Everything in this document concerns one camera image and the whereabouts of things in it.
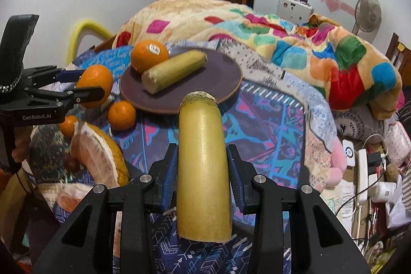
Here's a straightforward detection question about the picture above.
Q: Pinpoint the pink plush toy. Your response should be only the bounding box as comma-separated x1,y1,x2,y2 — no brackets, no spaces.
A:
327,134,348,188

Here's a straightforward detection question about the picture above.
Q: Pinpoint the white power strip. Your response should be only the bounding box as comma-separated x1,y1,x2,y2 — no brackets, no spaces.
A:
357,148,369,203

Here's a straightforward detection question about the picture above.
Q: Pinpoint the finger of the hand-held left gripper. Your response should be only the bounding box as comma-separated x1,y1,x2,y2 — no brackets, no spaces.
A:
29,86,105,108
22,66,86,86

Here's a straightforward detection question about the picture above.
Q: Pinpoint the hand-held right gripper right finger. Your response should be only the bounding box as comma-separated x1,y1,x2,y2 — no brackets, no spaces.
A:
226,144,373,274

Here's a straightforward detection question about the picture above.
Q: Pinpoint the blue patterned bedsheet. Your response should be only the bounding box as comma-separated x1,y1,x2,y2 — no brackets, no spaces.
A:
28,39,338,274

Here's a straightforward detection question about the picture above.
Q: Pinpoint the white power adapter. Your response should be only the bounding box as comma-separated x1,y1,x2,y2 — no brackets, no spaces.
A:
369,180,399,201

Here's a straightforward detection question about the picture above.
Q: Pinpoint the short peeled sugarcane piece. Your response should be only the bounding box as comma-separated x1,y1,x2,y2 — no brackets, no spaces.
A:
141,50,208,95

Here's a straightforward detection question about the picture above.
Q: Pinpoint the white standing fan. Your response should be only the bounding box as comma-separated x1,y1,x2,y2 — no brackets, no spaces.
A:
351,0,382,36

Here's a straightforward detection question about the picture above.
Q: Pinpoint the plain large orange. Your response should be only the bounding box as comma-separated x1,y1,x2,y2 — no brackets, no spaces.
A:
76,64,114,109

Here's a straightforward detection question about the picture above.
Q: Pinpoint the white round device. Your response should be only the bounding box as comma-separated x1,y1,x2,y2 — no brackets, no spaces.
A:
341,139,356,167

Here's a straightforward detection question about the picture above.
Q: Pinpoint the small peeled pomelo piece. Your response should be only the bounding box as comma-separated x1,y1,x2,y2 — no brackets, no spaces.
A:
55,186,94,214

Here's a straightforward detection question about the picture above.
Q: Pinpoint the brown round plate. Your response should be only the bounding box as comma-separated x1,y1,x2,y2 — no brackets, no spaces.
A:
119,47,243,115

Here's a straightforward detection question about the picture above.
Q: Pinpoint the grey patterned pillow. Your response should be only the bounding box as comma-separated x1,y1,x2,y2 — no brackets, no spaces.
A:
332,105,386,145

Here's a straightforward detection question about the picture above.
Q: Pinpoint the pink patterned bag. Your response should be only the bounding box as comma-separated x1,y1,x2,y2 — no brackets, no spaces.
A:
383,121,411,167

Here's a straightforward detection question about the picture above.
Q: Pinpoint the long peeled sugarcane piece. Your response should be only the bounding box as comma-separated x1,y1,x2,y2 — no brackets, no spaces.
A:
176,91,232,243

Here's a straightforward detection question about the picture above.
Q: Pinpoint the large orange with sticker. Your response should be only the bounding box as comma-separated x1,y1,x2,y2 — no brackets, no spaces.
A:
130,40,170,74

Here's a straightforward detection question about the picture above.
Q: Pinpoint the large peeled pomelo piece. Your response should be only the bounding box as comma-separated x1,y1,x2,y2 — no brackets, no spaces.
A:
70,121,130,188

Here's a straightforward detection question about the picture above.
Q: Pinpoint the person's left hand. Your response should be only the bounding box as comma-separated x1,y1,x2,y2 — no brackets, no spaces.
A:
12,128,32,164

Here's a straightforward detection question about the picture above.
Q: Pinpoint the colourful patchwork blanket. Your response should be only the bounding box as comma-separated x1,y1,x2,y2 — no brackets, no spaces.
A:
111,0,406,121

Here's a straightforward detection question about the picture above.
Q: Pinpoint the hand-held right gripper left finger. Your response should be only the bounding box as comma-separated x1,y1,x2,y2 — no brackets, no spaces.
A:
32,143,179,274

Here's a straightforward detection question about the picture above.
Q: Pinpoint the yellow foam tube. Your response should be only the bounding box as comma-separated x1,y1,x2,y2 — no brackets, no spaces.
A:
66,20,114,65

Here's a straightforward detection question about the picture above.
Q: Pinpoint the silver metal case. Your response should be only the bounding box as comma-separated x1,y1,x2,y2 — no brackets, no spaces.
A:
276,0,315,22

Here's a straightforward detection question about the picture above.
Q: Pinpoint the small mandarin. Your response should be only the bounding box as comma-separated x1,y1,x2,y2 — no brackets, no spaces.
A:
107,100,137,133
59,115,79,138

